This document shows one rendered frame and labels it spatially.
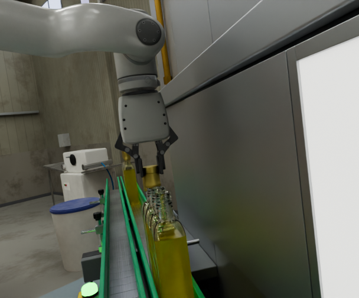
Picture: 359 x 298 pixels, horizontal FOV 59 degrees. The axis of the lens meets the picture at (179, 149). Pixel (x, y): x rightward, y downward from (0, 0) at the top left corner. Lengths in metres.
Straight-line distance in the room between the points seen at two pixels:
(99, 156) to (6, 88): 4.81
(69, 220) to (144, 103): 3.11
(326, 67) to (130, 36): 0.35
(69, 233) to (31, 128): 6.10
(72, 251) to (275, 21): 3.58
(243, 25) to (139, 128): 0.29
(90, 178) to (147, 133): 4.58
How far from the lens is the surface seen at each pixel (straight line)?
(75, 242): 3.76
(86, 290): 0.98
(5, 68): 9.64
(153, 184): 0.67
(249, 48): 0.47
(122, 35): 0.58
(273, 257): 0.48
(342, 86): 0.31
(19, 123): 9.46
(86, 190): 5.20
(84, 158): 5.17
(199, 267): 0.89
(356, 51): 0.30
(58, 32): 0.63
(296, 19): 0.37
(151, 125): 0.65
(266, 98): 0.41
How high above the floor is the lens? 1.42
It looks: 4 degrees down
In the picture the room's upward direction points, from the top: 8 degrees counter-clockwise
